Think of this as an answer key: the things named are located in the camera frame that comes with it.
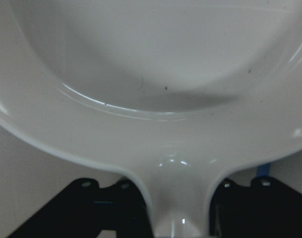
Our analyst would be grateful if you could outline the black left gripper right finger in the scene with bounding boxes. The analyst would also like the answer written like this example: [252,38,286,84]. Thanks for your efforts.
[209,176,302,238]

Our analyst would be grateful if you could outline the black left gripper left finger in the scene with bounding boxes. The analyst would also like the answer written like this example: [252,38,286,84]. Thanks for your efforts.
[9,178,154,238]

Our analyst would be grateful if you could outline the beige plastic dustpan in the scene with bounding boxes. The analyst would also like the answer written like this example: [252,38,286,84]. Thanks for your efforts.
[0,0,302,238]

